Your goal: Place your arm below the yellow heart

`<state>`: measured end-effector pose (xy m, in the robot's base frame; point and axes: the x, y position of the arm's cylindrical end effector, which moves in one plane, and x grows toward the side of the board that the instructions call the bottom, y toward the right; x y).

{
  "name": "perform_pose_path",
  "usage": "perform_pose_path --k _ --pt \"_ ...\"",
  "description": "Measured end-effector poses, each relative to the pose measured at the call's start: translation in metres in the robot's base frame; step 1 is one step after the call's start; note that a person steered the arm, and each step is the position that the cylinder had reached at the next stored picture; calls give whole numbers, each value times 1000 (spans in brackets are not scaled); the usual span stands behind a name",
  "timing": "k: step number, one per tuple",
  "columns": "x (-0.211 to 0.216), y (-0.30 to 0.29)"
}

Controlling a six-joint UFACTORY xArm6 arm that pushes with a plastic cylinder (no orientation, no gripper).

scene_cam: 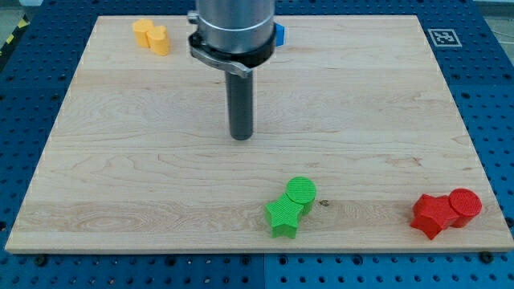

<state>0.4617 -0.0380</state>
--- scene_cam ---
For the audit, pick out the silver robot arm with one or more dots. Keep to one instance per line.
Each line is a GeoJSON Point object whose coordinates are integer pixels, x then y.
{"type": "Point", "coordinates": [234, 36]}

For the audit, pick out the yellow heart block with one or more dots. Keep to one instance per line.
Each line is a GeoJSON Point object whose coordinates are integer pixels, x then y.
{"type": "Point", "coordinates": [158, 40]}

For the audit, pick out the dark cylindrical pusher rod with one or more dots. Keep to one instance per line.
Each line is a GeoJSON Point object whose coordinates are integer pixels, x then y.
{"type": "Point", "coordinates": [239, 93]}

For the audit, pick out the green circle block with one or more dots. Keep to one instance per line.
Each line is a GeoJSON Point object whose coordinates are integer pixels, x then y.
{"type": "Point", "coordinates": [302, 191]}

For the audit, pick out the green star block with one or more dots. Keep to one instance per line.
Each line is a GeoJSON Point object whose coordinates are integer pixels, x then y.
{"type": "Point", "coordinates": [283, 216]}

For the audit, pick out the wooden board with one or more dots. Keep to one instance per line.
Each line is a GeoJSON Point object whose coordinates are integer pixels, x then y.
{"type": "Point", "coordinates": [140, 158]}

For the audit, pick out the blue block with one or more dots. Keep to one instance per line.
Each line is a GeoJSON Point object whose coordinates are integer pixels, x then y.
{"type": "Point", "coordinates": [279, 34]}

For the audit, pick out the yellow hexagon block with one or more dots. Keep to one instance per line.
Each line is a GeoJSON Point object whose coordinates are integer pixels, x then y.
{"type": "Point", "coordinates": [140, 29]}

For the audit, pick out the red star block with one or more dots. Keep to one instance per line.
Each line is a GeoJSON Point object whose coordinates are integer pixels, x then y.
{"type": "Point", "coordinates": [432, 215]}

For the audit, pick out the white fiducial marker tag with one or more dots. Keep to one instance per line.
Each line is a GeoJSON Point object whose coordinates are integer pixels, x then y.
{"type": "Point", "coordinates": [444, 37]}

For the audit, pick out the red circle block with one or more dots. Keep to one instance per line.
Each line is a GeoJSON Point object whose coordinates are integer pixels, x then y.
{"type": "Point", "coordinates": [466, 204]}

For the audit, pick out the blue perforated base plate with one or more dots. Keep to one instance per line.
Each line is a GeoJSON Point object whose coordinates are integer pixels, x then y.
{"type": "Point", "coordinates": [34, 81]}

